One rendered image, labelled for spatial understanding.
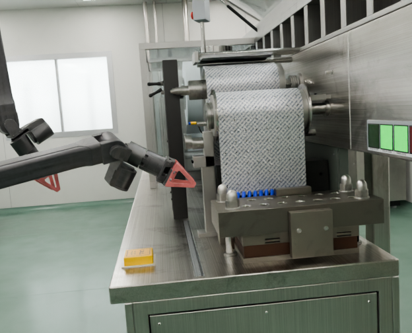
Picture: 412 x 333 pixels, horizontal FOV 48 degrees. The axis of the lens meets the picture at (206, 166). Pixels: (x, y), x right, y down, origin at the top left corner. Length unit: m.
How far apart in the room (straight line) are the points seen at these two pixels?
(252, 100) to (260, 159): 0.16
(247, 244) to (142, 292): 0.27
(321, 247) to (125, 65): 5.92
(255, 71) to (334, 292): 0.74
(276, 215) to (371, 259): 0.24
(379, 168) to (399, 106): 0.54
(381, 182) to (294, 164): 0.35
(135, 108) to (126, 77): 0.44
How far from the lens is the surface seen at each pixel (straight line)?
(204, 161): 1.33
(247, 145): 1.27
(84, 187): 6.98
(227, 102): 1.27
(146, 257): 1.16
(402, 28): 1.02
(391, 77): 1.05
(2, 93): 1.53
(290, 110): 1.29
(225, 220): 1.08
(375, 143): 1.11
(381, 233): 1.59
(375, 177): 1.54
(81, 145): 1.17
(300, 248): 1.12
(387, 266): 1.17
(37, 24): 7.11
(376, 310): 1.20
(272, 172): 1.29
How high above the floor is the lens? 1.27
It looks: 7 degrees down
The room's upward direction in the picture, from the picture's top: 4 degrees counter-clockwise
